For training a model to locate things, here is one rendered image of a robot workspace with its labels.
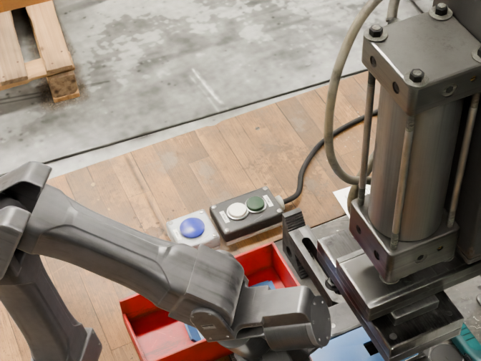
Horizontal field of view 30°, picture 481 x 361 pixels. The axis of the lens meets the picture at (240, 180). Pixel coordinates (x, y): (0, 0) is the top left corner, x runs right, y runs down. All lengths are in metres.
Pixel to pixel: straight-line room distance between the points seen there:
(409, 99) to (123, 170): 0.86
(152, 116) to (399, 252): 2.10
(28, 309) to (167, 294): 0.20
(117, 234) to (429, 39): 0.38
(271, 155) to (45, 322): 0.63
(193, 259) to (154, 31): 2.41
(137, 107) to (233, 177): 1.52
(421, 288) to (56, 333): 0.44
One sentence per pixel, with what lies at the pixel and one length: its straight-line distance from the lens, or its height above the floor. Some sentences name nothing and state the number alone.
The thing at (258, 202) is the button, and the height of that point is 0.94.
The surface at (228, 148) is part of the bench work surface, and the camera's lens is 1.59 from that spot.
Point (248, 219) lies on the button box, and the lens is 1.44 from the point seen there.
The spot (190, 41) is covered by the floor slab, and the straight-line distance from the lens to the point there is 3.28.
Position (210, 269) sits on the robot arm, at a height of 1.26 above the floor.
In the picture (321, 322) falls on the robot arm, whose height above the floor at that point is 1.20.
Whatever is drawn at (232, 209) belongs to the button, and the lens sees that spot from 1.45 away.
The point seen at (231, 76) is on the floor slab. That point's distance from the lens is 3.12.
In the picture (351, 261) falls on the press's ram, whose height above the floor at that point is 1.18.
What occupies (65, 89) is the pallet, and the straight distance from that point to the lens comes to 3.09.
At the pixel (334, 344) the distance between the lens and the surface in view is 1.23.
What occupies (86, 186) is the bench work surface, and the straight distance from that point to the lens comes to 1.57.
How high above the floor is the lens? 2.03
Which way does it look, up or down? 47 degrees down
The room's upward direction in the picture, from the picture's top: 3 degrees counter-clockwise
